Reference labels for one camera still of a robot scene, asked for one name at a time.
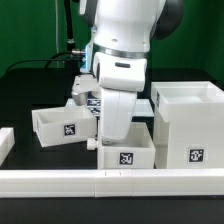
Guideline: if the white drawer box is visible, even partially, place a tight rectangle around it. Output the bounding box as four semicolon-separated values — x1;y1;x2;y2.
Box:
32;106;97;147
97;122;156;169

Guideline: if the white left barrier block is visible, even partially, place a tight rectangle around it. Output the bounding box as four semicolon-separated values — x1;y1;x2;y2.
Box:
0;127;15;166

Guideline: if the black cable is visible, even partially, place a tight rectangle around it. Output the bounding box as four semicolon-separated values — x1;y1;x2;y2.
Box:
4;49;88;78

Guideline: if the white fiducial marker plate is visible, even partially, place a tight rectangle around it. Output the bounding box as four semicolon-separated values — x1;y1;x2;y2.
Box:
65;97;155;118

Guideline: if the white front barrier rail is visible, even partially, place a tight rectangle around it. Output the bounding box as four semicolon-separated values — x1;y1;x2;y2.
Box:
0;169;224;198

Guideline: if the white drawer box rear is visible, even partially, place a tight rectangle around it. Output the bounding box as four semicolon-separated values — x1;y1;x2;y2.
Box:
32;106;97;147

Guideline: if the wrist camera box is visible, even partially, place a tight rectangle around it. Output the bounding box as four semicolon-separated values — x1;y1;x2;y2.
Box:
71;74;101;106

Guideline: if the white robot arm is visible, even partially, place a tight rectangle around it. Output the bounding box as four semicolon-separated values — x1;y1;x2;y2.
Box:
79;0;184;142

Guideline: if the white drawer box front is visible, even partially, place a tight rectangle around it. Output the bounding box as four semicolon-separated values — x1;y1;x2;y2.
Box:
97;122;156;169

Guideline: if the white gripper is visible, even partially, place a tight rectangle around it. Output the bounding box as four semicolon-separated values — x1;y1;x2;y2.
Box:
100;88;137;142

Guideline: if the white drawer cabinet frame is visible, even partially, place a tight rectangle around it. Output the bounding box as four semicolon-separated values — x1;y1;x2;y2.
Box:
151;81;224;169

